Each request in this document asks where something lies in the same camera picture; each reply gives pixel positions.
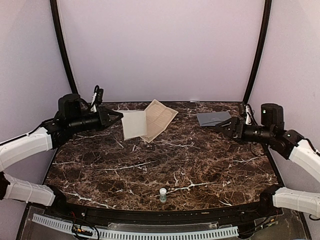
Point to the black front table rail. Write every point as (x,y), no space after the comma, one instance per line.
(119,206)

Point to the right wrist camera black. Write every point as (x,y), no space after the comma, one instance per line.
(243,108)

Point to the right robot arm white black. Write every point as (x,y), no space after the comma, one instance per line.
(290,144)

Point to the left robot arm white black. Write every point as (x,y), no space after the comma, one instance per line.
(74,115)

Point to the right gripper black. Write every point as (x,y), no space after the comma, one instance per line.
(235,121)

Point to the beige lined letter sheet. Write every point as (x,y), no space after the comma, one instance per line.
(158,117)

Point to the black left frame post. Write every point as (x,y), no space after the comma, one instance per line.
(62,46)

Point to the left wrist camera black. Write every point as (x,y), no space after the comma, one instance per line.
(97,95)

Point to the grey envelope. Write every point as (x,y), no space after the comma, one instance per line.
(210,119)

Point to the black frame post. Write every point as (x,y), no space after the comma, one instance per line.
(259,50)
(62,46)

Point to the small electronics board with leds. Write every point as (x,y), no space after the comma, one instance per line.
(77,230)

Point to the beige letter paper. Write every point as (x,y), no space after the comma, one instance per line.
(134,123)

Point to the white slotted cable duct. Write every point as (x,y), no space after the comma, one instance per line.
(121,231)

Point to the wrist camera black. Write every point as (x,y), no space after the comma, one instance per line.
(243,108)
(97,95)

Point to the black right frame post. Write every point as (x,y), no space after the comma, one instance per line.
(259,50)

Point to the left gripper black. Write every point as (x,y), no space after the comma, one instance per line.
(104,120)

